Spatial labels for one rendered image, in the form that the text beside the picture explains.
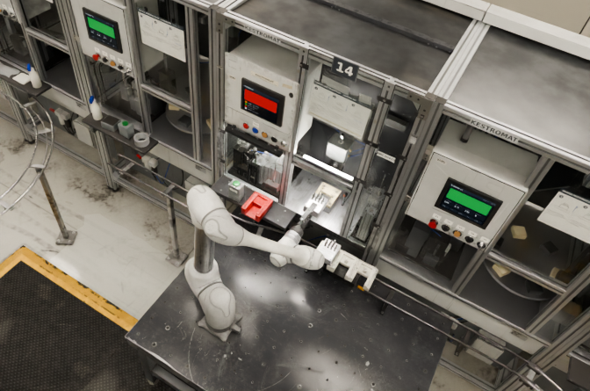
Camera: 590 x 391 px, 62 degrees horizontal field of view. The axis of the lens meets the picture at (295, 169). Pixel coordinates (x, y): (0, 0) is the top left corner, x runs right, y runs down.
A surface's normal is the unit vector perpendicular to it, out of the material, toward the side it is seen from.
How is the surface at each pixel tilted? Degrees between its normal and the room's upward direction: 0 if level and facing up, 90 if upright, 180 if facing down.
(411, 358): 0
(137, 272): 0
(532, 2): 90
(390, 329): 0
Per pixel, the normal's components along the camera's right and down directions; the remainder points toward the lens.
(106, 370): 0.11, -0.68
